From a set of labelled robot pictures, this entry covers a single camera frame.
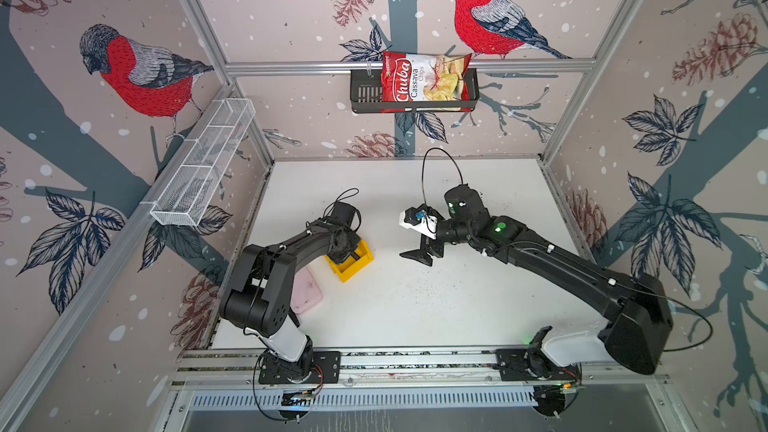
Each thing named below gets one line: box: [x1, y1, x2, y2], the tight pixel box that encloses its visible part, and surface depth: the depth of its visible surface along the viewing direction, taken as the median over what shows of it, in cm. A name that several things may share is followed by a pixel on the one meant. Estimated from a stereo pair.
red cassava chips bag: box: [380, 51, 473, 113], surface depth 90 cm
